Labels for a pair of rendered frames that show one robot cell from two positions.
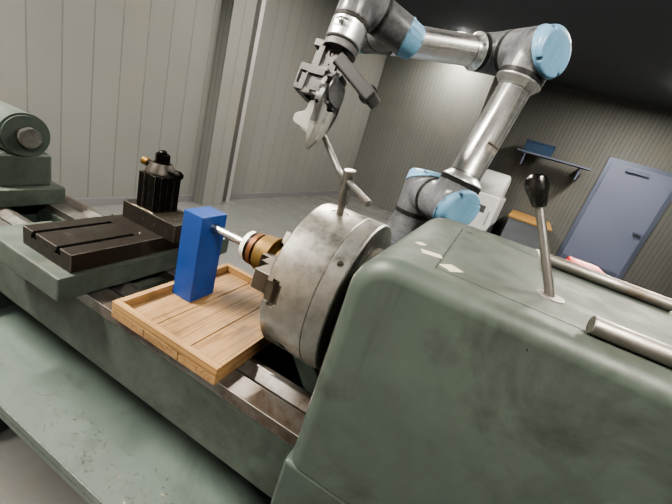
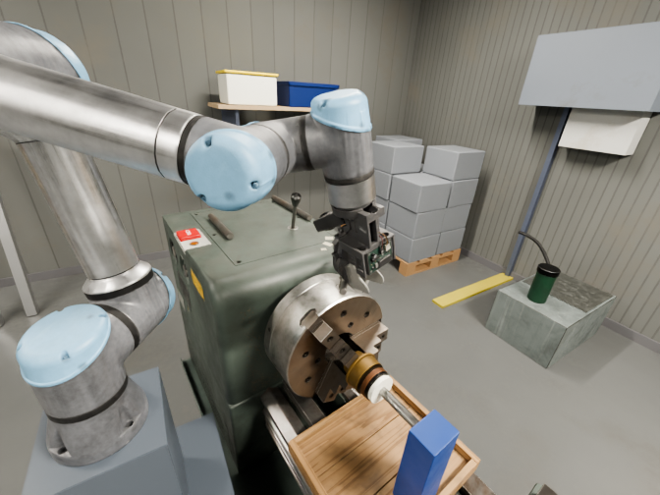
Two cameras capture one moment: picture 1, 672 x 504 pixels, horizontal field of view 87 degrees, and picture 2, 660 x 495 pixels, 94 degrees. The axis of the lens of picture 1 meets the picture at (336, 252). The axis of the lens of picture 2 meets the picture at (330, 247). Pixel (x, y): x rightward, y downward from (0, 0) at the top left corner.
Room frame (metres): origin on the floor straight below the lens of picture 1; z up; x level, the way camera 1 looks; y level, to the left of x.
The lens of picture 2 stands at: (1.21, 0.33, 1.67)
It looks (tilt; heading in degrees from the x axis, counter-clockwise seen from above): 26 degrees down; 212
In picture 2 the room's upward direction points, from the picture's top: 3 degrees clockwise
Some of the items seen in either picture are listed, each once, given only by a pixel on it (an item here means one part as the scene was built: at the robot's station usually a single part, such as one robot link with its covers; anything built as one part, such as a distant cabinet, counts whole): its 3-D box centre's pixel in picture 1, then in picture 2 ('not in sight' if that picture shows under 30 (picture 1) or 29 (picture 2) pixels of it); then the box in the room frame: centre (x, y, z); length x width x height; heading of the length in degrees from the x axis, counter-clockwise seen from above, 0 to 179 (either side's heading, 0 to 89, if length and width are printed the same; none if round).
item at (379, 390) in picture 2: (231, 236); (399, 408); (0.75, 0.24, 1.08); 0.13 x 0.07 x 0.07; 70
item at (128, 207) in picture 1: (162, 218); not in sight; (0.93, 0.51, 1.00); 0.20 x 0.10 x 0.05; 70
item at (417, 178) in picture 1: (422, 190); (78, 355); (1.12, -0.20, 1.27); 0.13 x 0.12 x 0.14; 27
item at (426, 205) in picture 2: not in sight; (402, 197); (-2.22, -0.86, 0.63); 1.29 x 0.84 x 1.25; 64
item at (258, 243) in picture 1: (269, 255); (364, 373); (0.72, 0.14, 1.08); 0.09 x 0.09 x 0.09; 70
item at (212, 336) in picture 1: (222, 310); (382, 455); (0.75, 0.23, 0.88); 0.36 x 0.30 x 0.04; 160
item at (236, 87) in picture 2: not in sight; (247, 88); (-0.92, -1.98, 1.69); 0.46 x 0.39 x 0.26; 154
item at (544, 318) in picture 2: not in sight; (548, 287); (-1.49, 0.71, 0.39); 0.80 x 0.63 x 0.78; 154
